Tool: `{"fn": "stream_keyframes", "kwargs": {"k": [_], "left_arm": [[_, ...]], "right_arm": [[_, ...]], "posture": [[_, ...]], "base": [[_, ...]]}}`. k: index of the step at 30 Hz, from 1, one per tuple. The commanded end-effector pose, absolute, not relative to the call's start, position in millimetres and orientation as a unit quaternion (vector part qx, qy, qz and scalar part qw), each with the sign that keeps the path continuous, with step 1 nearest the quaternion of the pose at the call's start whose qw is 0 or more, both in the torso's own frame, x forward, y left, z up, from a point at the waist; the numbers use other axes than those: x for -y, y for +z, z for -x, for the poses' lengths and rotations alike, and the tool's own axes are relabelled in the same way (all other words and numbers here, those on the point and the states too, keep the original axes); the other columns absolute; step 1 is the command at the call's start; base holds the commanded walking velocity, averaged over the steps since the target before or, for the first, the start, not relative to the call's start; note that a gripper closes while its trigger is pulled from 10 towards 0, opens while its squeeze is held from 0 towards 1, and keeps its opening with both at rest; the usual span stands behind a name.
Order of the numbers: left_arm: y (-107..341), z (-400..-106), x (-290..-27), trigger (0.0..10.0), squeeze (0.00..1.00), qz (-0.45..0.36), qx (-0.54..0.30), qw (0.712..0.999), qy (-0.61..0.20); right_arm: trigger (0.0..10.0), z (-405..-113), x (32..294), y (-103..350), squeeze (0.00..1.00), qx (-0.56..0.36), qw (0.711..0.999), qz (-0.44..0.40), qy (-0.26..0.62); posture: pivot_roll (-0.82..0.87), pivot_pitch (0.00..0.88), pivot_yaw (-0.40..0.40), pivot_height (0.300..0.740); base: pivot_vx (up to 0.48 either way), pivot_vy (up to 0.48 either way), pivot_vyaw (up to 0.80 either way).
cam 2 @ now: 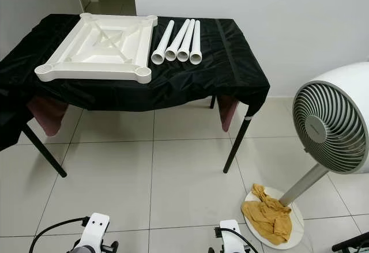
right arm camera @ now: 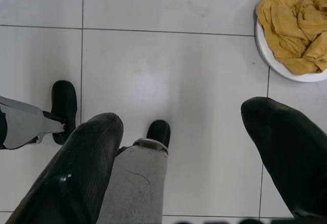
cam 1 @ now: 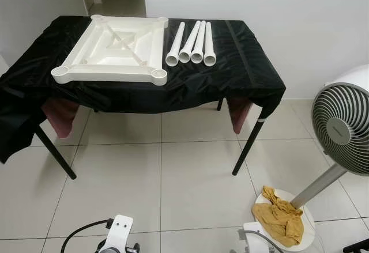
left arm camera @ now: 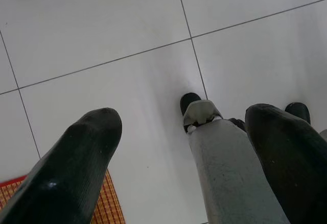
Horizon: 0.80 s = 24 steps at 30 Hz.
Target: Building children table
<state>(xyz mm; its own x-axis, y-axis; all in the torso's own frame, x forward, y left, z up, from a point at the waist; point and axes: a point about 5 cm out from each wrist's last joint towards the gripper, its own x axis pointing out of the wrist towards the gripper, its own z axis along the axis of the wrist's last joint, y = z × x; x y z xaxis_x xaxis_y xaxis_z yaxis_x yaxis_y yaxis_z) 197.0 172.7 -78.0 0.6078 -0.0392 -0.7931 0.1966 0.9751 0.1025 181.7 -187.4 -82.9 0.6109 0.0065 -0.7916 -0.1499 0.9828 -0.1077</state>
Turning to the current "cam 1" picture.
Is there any pink cloth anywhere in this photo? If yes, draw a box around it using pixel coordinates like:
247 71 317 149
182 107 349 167
227 96 254 135
42 97 80 139

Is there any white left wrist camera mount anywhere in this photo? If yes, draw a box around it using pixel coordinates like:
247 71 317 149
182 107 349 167
104 214 134 253

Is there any mustard yellow cloth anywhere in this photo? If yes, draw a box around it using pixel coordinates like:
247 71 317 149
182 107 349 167
252 186 304 248

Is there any black floor stand leg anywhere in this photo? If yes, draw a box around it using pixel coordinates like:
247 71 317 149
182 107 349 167
344 239 369 253

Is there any white plastic children table top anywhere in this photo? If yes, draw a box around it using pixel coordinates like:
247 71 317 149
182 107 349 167
51 14 169 86

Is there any white plastic table leg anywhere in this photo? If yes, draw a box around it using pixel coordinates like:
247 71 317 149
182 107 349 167
178 21 201 64
202 22 217 66
191 21 207 65
165 22 186 67

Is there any black-legged table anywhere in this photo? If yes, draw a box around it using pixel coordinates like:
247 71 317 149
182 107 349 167
33 96 266 180

